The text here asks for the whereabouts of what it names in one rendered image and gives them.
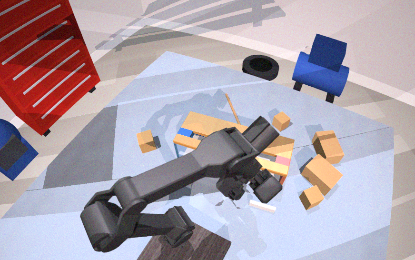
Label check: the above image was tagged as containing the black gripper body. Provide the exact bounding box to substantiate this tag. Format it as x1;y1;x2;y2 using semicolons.
235;158;283;204

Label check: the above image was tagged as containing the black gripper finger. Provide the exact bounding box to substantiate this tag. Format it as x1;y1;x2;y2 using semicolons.
249;169;272;190

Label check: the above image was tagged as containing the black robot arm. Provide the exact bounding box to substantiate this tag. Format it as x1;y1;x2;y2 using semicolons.
80;116;279;253

